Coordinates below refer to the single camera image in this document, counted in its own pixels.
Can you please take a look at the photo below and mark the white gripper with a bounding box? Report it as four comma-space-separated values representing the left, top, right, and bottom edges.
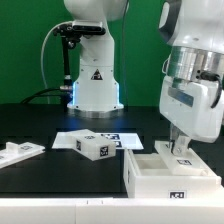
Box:
159, 76, 224, 155

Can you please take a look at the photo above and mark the white cabinet door panel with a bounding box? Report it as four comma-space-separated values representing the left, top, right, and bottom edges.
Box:
155, 141, 209, 176

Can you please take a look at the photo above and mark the white cabinet body box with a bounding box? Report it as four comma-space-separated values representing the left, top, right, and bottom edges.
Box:
123, 150, 224, 199

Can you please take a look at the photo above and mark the white cabinet top panel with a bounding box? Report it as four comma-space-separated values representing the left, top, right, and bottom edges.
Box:
0, 142, 45, 169

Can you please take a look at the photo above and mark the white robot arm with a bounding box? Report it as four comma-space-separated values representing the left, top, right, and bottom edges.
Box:
64, 0, 224, 155

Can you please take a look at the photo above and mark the small white cabinet block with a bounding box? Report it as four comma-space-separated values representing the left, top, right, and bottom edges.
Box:
68, 129, 116, 161

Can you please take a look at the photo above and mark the white marker base sheet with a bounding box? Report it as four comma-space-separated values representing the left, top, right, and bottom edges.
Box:
52, 132, 143, 150

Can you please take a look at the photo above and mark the white L-shaped fence wall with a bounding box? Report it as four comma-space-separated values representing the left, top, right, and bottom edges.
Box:
0, 159, 224, 224

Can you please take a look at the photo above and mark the black power cable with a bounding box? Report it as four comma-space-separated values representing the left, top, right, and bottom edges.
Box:
21, 88, 73, 106

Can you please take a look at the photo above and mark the black camera on stand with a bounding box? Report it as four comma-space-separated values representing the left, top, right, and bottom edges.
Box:
53, 20, 106, 105

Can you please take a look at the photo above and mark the grey camera cable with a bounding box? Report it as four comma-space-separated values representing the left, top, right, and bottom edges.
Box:
40, 22, 73, 90

